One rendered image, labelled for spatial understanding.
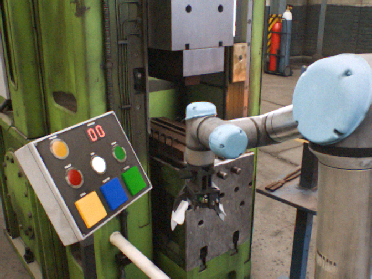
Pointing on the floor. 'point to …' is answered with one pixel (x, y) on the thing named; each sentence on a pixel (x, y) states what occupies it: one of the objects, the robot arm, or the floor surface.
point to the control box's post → (88, 257)
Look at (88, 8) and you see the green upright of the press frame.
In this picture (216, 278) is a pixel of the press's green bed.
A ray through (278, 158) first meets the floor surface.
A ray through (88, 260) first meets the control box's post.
